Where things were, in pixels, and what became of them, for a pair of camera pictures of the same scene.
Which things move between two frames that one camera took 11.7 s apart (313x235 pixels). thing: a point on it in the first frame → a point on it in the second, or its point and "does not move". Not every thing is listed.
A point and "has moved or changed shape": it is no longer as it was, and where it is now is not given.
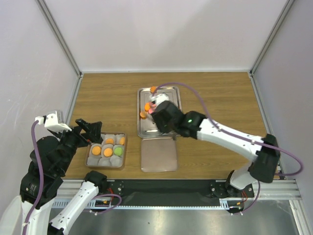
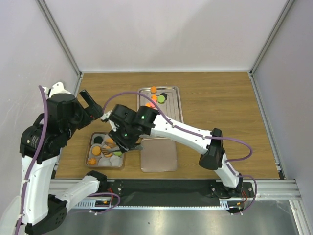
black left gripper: x=94 y=129 → x=92 y=113
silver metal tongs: x=173 y=134 has moved or changed shape
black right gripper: x=158 y=123 → x=115 y=134
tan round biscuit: x=96 y=150 does not move
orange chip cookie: x=109 y=140 does not move
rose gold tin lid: x=158 y=154 does not move
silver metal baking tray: x=146 y=128 does not move
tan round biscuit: x=108 y=152 does not move
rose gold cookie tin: x=110 y=152 does not move
